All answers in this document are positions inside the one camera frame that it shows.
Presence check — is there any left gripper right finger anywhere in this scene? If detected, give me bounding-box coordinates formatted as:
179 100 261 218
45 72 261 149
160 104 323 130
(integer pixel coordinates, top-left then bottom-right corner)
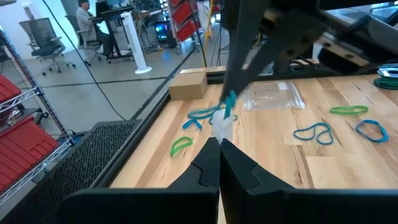
220 138 398 224

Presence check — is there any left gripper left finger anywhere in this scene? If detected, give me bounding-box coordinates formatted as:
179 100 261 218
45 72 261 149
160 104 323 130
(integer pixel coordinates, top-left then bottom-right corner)
58 136 221 224

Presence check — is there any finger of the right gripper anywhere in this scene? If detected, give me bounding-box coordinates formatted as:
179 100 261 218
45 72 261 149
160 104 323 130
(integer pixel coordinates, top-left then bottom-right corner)
221 0 271 102
236 14 328 96

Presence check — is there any green rubber band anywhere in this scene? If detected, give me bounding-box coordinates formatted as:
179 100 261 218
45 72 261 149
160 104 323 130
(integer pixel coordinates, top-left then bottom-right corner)
329 105 369 116
169 136 194 157

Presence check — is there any blue rubber band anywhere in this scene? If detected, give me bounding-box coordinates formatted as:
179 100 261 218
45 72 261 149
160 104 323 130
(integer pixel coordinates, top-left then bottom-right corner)
182 119 203 131
355 119 390 144

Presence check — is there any red plastic storage bin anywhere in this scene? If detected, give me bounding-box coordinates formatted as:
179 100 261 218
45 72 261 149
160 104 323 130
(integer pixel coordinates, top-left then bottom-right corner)
170 0 194 25
176 18 202 42
0 74 22 104
0 116 60 191

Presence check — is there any brown cardboard box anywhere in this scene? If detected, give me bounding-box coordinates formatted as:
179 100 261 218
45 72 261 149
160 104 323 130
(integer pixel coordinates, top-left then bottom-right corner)
169 70 208 101

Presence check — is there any lit computer tower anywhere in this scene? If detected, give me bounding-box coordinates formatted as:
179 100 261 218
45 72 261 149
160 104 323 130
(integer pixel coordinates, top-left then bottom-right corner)
154 21 178 49

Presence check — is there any black perforated metal case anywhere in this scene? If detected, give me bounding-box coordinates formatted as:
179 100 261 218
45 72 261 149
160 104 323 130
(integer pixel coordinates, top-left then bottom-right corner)
0 119 142 224

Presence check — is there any white tower fan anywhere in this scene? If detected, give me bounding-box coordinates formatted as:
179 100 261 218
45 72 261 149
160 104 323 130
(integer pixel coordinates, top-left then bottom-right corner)
120 11 153 75

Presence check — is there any black desk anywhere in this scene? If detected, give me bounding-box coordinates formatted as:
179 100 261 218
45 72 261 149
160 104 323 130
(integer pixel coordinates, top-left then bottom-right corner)
90 4 136 65

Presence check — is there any person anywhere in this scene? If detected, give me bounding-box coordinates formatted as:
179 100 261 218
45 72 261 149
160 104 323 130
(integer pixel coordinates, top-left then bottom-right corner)
76 0 114 58

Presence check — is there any grey mesh office chair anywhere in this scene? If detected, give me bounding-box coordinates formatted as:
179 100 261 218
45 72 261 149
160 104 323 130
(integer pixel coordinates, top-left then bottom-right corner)
18 17 77 77

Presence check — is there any yellow cable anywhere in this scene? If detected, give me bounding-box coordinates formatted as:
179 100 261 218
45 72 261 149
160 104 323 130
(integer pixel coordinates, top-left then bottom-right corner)
203 0 216 68

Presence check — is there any black hanging cable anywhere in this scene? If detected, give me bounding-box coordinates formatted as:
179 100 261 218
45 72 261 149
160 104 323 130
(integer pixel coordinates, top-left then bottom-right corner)
41 0 127 121

